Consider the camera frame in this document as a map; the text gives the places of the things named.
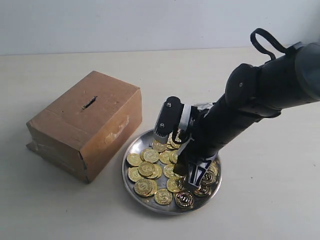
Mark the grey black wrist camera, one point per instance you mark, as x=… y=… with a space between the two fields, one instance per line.
x=173 y=116

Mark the gold coin right side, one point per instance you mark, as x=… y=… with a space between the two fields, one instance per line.
x=208 y=178

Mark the gold coin front bottom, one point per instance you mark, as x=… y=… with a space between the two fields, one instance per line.
x=184 y=199

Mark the gold coin bottom left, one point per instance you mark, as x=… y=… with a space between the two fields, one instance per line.
x=163 y=196

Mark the gold coin upper left standing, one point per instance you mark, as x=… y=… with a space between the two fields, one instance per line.
x=159 y=147

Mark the gold coin lower left stack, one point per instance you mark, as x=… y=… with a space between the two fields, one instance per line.
x=145 y=187

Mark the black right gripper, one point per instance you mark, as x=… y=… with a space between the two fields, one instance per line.
x=207 y=132

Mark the gold coin far left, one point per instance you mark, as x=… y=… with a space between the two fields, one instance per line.
x=134 y=159

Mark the gold coin left centre top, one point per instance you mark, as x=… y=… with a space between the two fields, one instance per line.
x=146 y=169

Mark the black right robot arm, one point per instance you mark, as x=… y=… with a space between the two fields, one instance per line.
x=252 y=93

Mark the gold coin lower centre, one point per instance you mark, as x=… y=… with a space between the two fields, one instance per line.
x=175 y=184

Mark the round silver metal plate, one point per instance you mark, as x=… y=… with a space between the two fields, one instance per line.
x=142 y=142

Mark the brown cardboard slotted box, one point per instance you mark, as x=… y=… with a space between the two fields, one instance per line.
x=85 y=127

